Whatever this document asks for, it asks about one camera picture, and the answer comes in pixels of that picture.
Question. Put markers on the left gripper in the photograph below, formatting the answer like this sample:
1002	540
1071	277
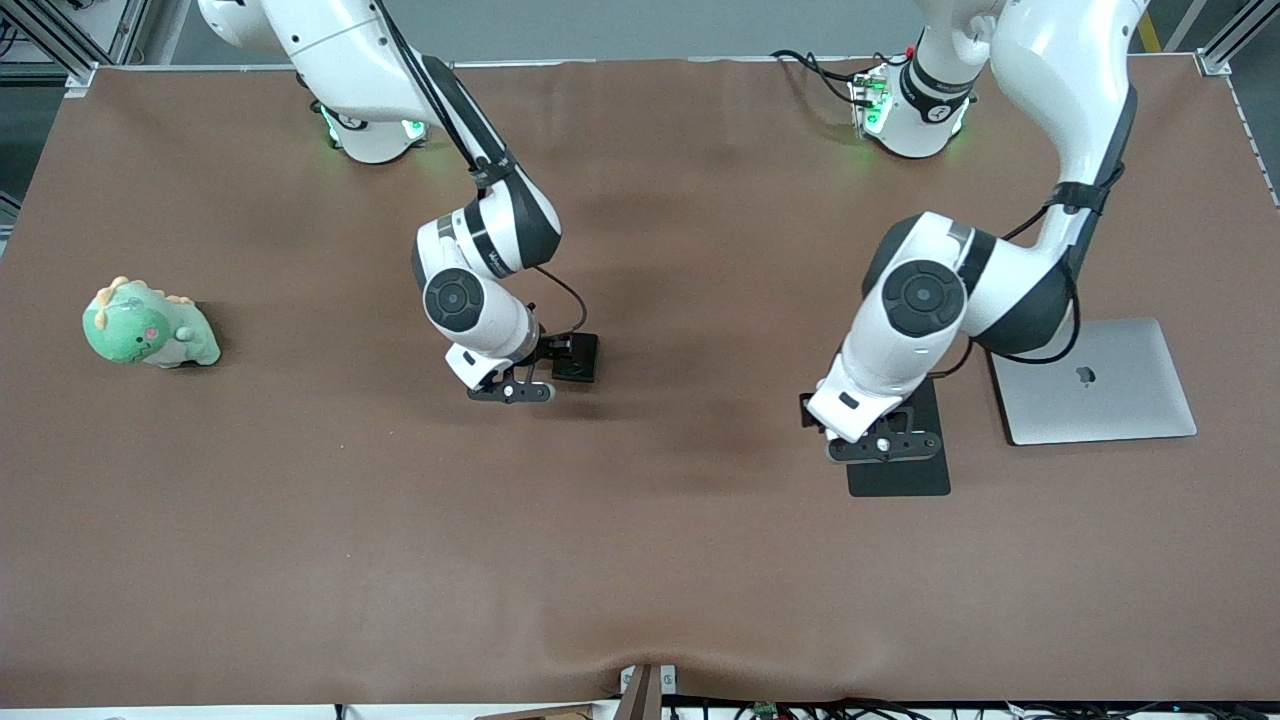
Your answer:
808	416

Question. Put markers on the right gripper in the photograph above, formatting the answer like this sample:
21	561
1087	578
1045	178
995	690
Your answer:
556	349

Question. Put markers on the black phone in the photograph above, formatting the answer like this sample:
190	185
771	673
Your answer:
585	368

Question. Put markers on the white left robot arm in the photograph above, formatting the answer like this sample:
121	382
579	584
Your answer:
1060	70

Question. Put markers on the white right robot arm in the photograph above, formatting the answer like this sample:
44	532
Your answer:
340	50

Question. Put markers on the black mouse pad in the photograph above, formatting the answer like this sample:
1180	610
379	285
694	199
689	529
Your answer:
900	480

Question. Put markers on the brown table cover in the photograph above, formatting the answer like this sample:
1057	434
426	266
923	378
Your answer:
640	550

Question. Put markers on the silver laptop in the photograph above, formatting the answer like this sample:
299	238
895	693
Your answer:
1130	390

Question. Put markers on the green dinosaur plush toy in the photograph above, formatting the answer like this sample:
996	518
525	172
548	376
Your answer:
135	330

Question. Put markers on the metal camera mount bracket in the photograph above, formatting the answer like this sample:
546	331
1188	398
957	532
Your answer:
645	695

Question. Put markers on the aluminium frame post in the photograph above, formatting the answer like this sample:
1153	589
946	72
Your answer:
1215	62
80	78

